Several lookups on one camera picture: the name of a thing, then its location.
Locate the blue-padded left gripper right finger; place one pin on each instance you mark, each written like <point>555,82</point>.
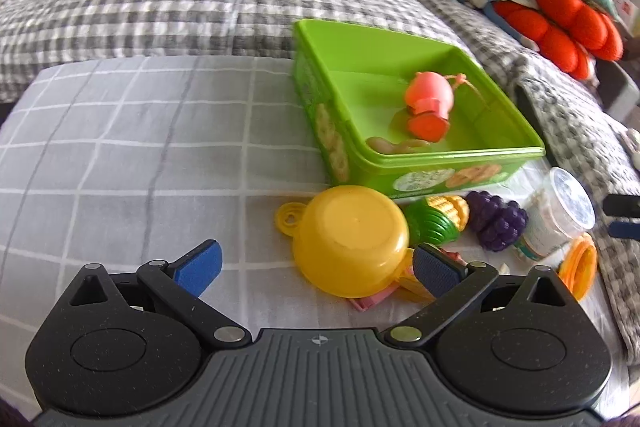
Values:
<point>456,289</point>

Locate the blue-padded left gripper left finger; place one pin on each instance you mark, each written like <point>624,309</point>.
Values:
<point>177,287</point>

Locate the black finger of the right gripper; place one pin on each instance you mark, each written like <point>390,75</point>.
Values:
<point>621,205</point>

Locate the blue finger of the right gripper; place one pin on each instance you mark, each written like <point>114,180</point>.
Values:
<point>624,230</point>

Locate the orange ribbed toy slice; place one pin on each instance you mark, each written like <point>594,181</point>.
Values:
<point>580,265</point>

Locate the clear cotton swab jar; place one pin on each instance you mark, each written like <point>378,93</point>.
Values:
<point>559,211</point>

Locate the toy corn cob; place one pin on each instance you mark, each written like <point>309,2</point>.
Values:
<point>436,220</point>

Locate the purple toy grapes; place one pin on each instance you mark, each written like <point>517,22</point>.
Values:
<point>496,223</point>

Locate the pink rectangular box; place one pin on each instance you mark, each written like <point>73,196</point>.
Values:
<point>375,299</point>

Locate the yellow toy pot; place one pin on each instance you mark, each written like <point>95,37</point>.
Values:
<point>349,241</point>

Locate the tan item in box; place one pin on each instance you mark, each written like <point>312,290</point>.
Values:
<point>385,147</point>

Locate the green plastic cookie box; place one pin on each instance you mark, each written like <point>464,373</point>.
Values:
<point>352,79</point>

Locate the orange pumpkin cushion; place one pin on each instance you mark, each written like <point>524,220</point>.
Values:
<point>568,33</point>

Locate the grey checkered sofa blanket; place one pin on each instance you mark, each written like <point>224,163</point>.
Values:
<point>40,34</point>

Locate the pink round toy with cord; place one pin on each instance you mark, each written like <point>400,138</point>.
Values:
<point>430,99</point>

